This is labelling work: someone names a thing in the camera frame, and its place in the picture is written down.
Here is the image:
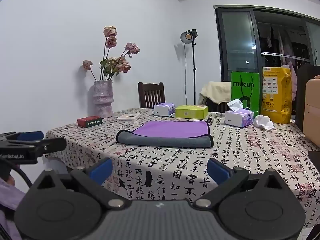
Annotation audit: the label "studio light on stand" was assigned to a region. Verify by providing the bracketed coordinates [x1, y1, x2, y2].
[180, 29, 198, 106]

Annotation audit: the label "cream cloth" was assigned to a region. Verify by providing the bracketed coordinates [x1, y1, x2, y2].
[200, 81, 232, 105]

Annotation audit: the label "crumpled white tissue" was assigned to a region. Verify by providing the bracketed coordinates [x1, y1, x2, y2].
[253, 115, 275, 131]

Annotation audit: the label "red flat box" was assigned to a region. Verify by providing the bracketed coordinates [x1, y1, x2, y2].
[77, 116, 103, 128]

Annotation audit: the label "glass sliding door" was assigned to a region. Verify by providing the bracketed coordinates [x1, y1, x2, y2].
[213, 5, 320, 83]

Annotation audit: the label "dark wooden chair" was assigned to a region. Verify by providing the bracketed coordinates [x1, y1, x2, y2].
[138, 82, 165, 109]

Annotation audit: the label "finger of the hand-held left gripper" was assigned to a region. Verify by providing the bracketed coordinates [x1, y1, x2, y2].
[0, 131, 44, 147]
[15, 137, 67, 157]

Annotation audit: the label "purple and grey towel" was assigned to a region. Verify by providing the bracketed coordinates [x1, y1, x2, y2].
[116, 120, 214, 148]

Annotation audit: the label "pink speckled ceramic vase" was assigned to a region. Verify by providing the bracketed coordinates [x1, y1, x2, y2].
[87, 79, 115, 119]

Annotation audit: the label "hanging clothes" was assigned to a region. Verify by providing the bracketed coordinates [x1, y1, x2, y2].
[257, 23, 313, 67]

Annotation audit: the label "person's purple clothing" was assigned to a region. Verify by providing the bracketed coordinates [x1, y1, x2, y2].
[0, 177, 28, 240]

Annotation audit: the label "purple tissue pack with tissue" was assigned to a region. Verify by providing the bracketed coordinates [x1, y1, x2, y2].
[224, 99, 254, 128]

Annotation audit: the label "calligraphy print tablecloth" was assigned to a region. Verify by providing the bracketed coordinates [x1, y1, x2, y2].
[44, 108, 320, 232]

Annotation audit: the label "yellow-green tissue box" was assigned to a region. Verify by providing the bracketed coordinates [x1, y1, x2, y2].
[174, 105, 209, 119]

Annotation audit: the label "white flat box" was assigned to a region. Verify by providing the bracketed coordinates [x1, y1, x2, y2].
[117, 113, 141, 122]

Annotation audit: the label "black cable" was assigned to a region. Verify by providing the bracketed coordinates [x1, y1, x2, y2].
[0, 159, 33, 188]

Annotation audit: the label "yellow plastic bag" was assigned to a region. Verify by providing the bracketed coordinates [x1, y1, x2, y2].
[261, 66, 293, 124]

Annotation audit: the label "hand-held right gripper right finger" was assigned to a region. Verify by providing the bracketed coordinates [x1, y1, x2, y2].
[194, 158, 292, 210]

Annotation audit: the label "brown cardboard box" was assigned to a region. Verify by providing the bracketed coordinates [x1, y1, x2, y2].
[302, 75, 320, 146]

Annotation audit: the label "green paper bag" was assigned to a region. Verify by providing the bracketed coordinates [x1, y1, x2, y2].
[231, 71, 260, 117]

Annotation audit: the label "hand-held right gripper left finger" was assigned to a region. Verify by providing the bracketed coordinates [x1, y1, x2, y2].
[27, 158, 132, 212]

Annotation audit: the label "black chair back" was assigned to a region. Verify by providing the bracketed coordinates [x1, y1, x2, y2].
[294, 64, 320, 132]

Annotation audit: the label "dark chair under cloth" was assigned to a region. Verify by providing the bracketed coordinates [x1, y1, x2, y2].
[199, 94, 232, 113]

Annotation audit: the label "dried pink roses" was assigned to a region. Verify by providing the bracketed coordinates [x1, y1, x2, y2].
[82, 26, 140, 81]

